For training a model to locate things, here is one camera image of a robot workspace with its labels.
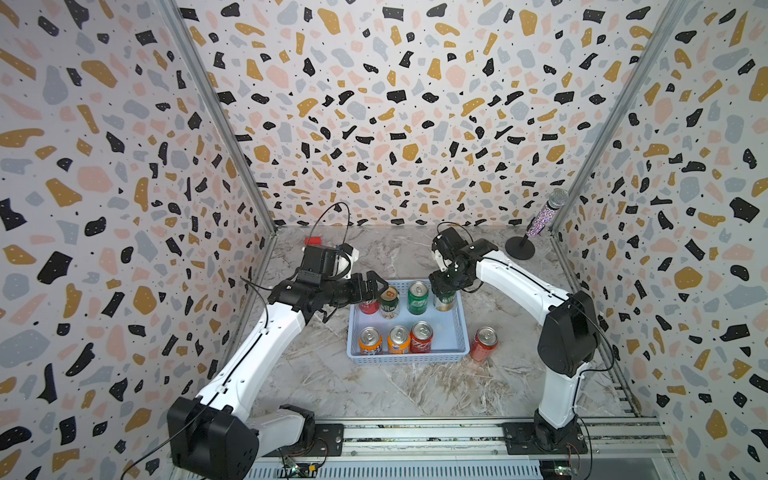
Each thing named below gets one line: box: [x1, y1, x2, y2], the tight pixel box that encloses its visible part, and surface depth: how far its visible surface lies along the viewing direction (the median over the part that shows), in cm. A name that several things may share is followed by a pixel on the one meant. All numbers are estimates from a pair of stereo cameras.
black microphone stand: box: [505, 234, 535, 260], surface depth 118 cm
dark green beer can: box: [434, 293, 456, 312], surface depth 91 cm
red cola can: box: [360, 300, 379, 315], surface depth 96 cm
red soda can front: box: [410, 320, 434, 354], surface depth 83 cm
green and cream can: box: [379, 286, 399, 320], surface depth 91 cm
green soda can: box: [407, 280, 429, 316], surface depth 92 cm
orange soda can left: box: [359, 326, 383, 356], surface depth 82 cm
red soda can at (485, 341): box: [470, 326, 499, 363], surface depth 83 cm
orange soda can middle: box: [387, 325, 411, 355], surface depth 83 cm
